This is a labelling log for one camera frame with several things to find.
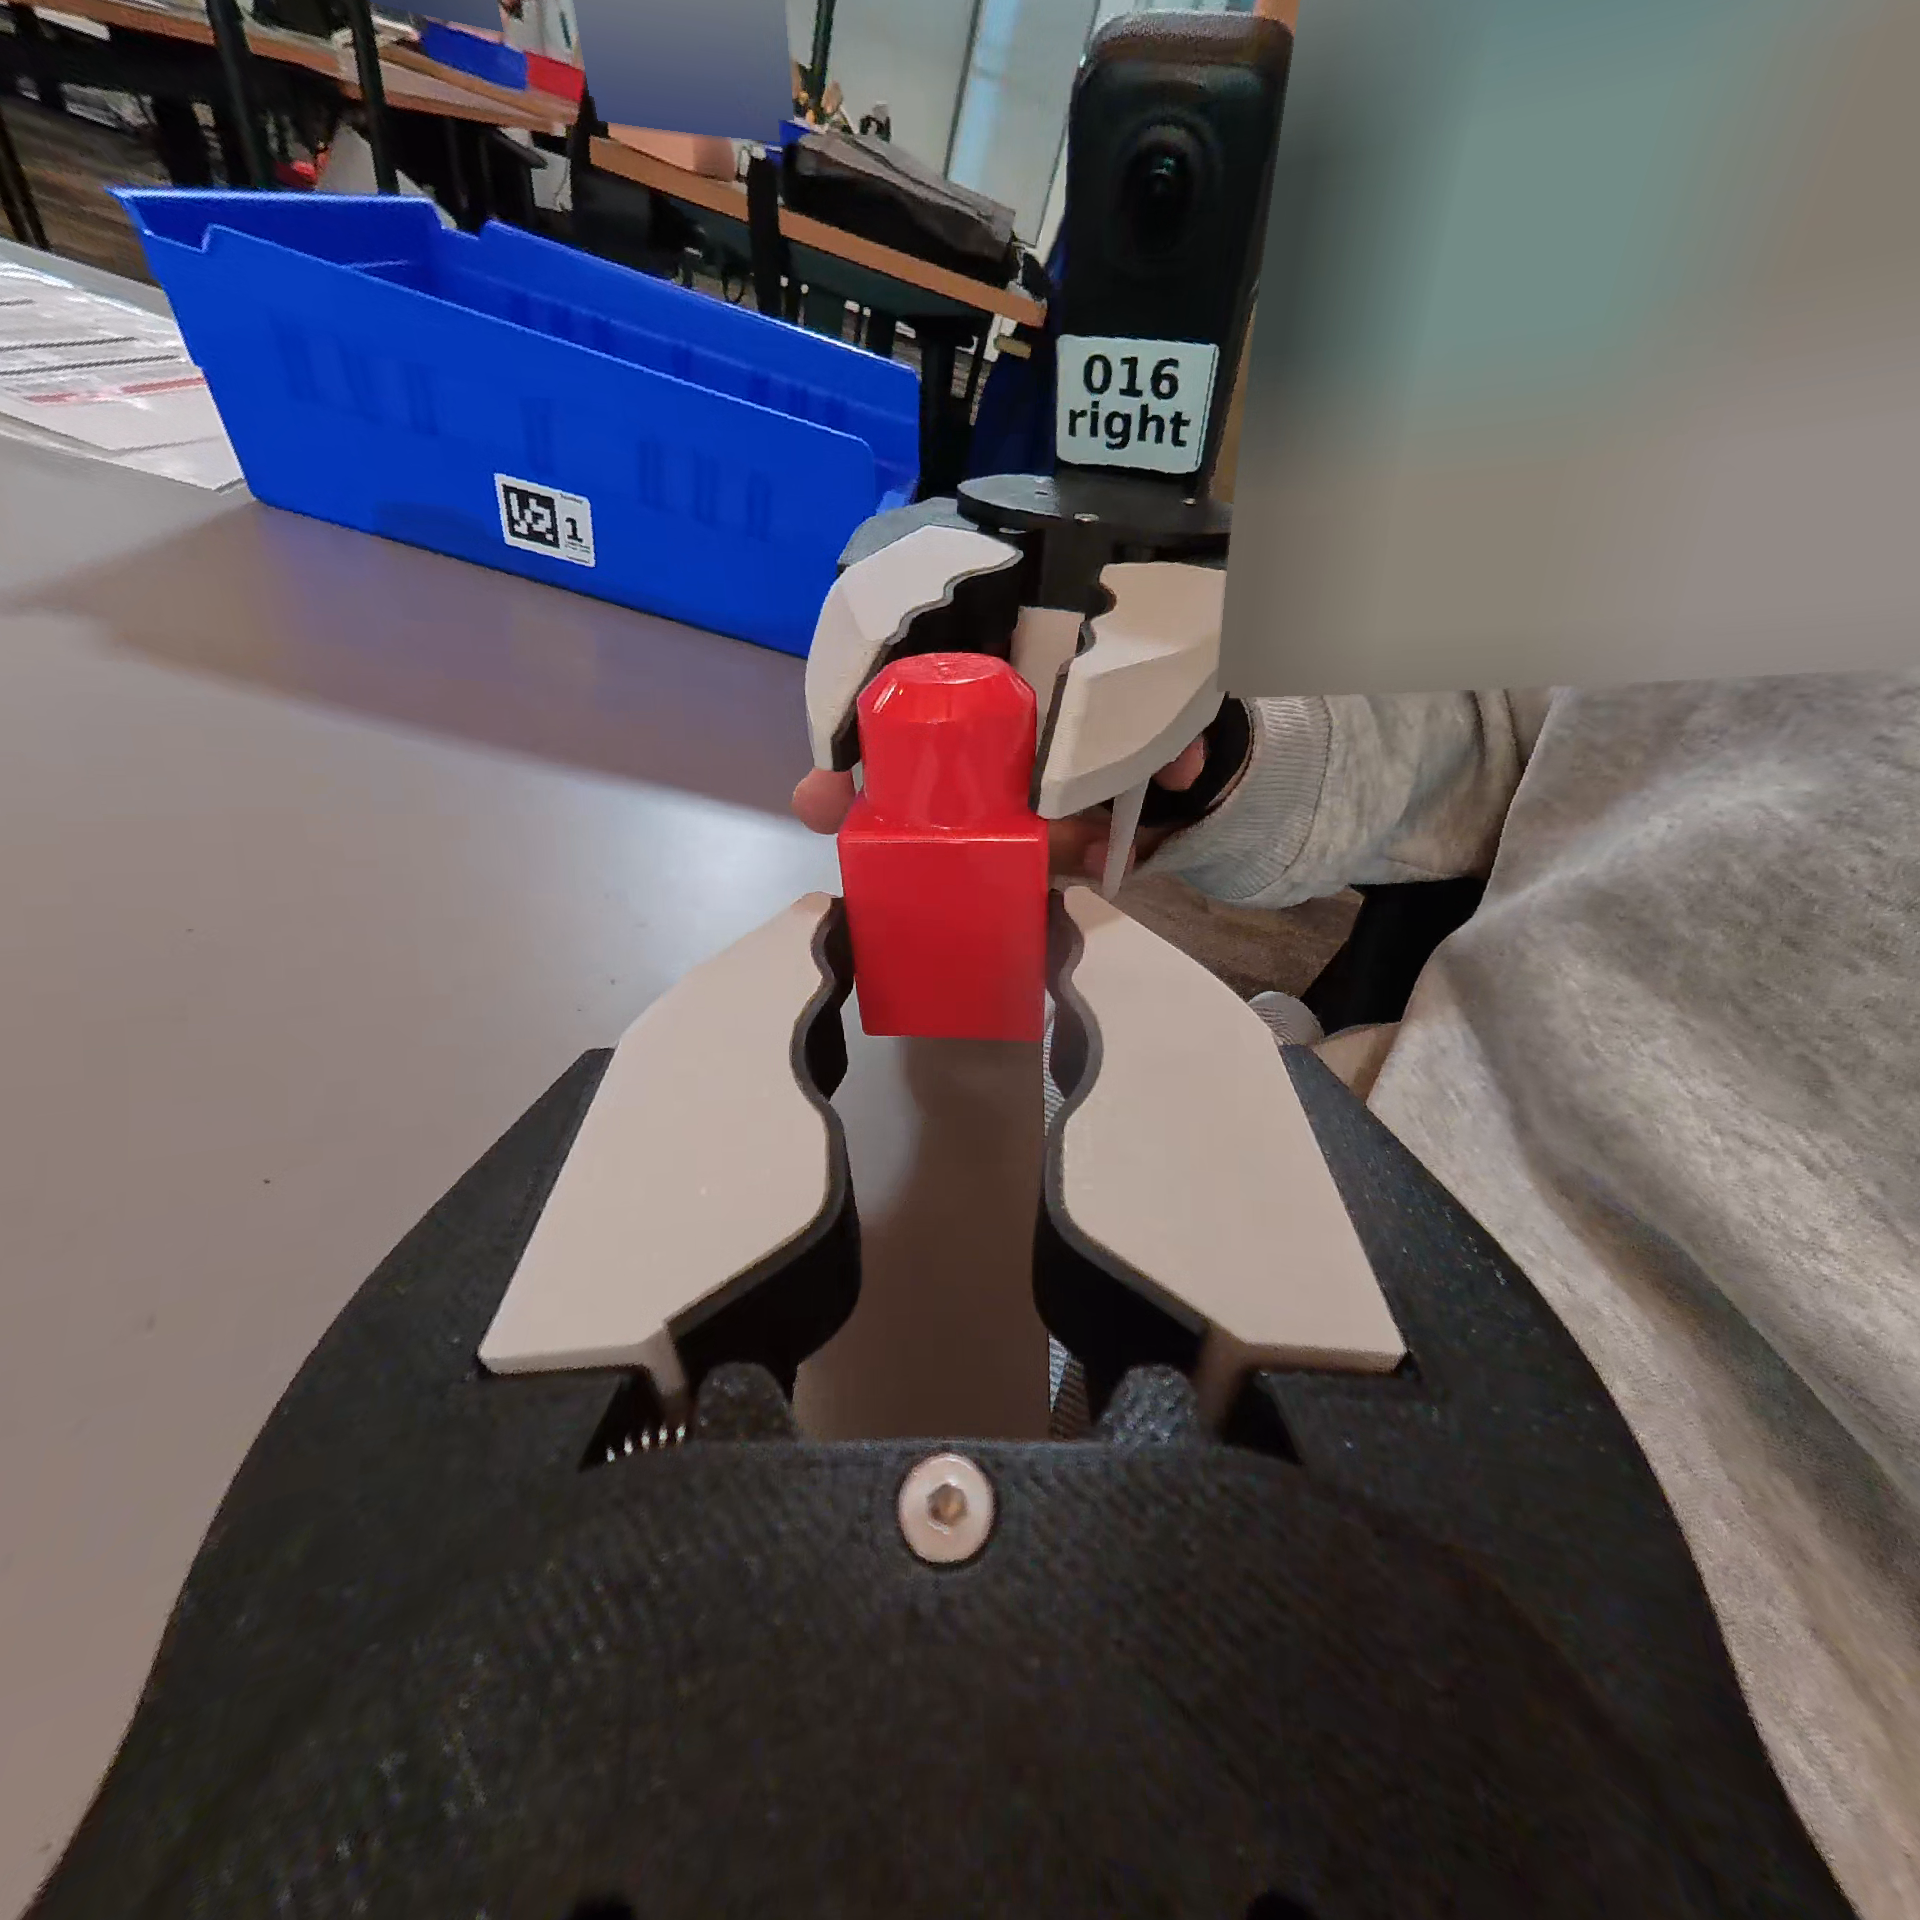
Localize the small blue bin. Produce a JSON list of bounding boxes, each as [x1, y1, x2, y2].
[[421, 19, 529, 91]]

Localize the black bag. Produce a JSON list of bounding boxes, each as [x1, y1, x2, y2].
[[785, 132, 1024, 291]]

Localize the blue plastic bin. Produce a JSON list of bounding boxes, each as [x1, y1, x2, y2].
[[111, 188, 920, 658]]

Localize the paper sheets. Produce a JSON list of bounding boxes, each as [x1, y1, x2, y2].
[[0, 258, 244, 494]]

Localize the person's right hand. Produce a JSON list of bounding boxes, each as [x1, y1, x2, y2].
[[791, 699, 1256, 886]]

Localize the wooden table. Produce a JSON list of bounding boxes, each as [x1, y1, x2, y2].
[[569, 129, 1048, 497], [0, 0, 590, 243]]

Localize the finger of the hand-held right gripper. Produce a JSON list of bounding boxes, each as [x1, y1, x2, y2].
[[804, 529, 1024, 779], [1027, 556, 1229, 886]]

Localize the person's right forearm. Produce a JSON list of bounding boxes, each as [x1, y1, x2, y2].
[[1153, 691, 1548, 912]]

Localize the blue cloth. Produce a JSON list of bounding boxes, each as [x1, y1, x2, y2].
[[967, 224, 1073, 505]]

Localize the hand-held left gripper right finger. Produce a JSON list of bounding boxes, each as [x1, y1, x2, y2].
[[1037, 886, 1413, 1427]]

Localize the red toy block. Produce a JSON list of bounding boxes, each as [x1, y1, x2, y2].
[[837, 651, 1048, 1040]]

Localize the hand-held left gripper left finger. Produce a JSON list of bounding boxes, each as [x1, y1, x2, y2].
[[478, 891, 863, 1419]]

